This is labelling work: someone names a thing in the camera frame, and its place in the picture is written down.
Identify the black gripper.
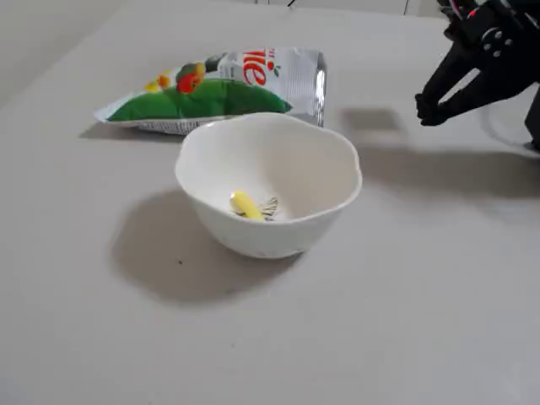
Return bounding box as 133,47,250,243
414,0,540,127

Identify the yellow veggie straw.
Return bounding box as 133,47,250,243
229,190,267,222

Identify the green white veggie straw packet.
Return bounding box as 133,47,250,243
93,46,328,136

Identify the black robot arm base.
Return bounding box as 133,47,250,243
524,84,540,153

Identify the white ceramic bowl butterfly print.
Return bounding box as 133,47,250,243
174,112,364,260

